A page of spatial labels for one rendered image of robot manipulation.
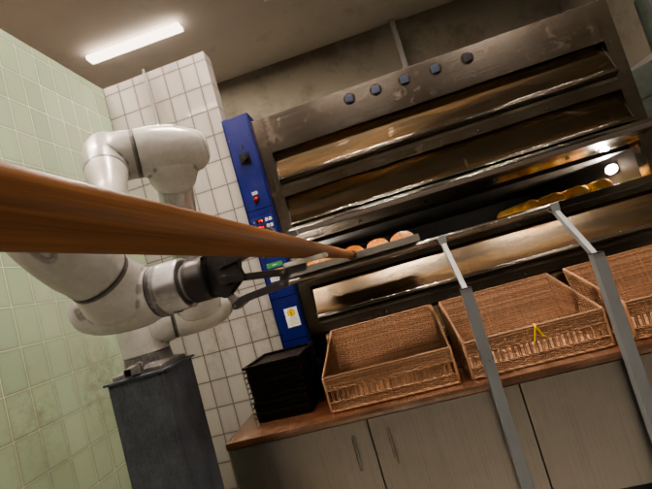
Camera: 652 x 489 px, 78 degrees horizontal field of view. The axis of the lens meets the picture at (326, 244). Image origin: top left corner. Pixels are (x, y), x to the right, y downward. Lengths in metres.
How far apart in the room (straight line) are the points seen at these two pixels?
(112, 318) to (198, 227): 0.50
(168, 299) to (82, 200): 0.53
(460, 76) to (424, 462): 1.86
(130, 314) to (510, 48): 2.25
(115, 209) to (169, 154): 1.00
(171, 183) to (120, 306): 0.57
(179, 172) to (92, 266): 0.59
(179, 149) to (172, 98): 1.52
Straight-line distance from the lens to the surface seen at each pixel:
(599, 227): 2.43
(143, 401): 1.52
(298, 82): 6.67
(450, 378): 1.78
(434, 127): 2.27
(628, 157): 2.69
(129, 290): 0.71
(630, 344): 1.83
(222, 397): 2.51
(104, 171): 1.10
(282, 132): 2.38
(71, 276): 0.67
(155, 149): 1.19
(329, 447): 1.84
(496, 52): 2.51
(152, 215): 0.22
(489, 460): 1.86
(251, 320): 2.35
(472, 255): 2.25
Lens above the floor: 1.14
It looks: 4 degrees up
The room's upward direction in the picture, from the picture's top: 16 degrees counter-clockwise
